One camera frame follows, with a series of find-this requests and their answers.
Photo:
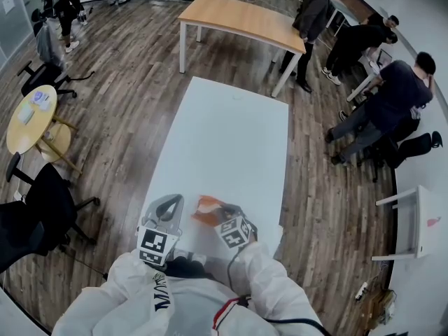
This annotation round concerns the person's white suit torso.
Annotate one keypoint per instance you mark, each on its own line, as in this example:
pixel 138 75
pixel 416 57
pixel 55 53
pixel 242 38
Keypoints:
pixel 192 310

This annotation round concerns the person's black trousers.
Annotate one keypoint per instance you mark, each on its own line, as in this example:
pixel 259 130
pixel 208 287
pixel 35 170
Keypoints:
pixel 187 268

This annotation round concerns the person's white left shoe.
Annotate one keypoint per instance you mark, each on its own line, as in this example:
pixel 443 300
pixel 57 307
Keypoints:
pixel 180 255

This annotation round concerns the white rectangular table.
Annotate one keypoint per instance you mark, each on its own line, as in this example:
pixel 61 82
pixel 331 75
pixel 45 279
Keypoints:
pixel 227 135

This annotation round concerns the white flat box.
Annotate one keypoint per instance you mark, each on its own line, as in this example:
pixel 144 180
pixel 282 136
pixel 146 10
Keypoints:
pixel 25 115

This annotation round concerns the pink item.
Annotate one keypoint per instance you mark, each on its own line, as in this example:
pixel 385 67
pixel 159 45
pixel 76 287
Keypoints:
pixel 433 222

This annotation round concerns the white desk grey top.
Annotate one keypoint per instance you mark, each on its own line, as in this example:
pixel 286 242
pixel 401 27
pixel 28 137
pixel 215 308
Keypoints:
pixel 344 9

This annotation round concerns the purple packet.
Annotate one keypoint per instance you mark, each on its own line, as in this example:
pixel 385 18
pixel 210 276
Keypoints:
pixel 38 97

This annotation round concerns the round yellow table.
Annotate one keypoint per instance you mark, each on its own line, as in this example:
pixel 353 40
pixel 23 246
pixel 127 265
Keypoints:
pixel 24 135

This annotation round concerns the black office chair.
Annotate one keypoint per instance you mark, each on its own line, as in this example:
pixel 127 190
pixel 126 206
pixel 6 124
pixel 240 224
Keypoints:
pixel 38 79
pixel 413 149
pixel 49 198
pixel 376 168

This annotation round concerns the person's right forearm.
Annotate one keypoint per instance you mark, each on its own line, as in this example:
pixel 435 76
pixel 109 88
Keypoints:
pixel 273 285

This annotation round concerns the person's left forearm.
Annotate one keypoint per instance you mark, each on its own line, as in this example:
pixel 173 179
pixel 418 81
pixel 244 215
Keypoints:
pixel 133 271

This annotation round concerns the person's white right shoe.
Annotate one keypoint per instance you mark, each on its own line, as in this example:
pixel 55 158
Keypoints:
pixel 199 257

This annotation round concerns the white power strip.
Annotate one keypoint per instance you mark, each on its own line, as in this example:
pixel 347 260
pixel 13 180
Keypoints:
pixel 361 290

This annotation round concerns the orange plastic snack packet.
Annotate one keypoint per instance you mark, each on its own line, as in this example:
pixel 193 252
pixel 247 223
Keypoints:
pixel 203 219

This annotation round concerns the person's white shoe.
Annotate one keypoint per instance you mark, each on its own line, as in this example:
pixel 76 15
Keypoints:
pixel 199 257
pixel 180 255

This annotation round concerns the white side desk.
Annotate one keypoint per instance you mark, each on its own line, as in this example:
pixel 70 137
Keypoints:
pixel 423 201

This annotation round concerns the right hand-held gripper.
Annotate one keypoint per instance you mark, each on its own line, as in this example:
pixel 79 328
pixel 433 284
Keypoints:
pixel 232 233

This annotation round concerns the white narrow desk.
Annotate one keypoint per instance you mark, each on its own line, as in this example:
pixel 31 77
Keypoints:
pixel 360 82

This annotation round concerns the wooden top table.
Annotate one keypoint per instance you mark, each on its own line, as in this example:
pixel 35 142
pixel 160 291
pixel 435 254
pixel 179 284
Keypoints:
pixel 241 16

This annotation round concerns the open laptop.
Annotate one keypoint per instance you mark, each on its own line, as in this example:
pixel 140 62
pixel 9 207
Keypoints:
pixel 384 58

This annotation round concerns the cardboard box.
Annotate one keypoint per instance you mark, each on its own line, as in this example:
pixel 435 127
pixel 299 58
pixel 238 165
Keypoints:
pixel 379 308

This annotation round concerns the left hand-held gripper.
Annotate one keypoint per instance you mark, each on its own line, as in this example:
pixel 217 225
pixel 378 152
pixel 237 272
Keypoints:
pixel 154 241

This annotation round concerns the grey jacket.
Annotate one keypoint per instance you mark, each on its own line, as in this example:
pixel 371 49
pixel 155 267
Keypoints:
pixel 49 47

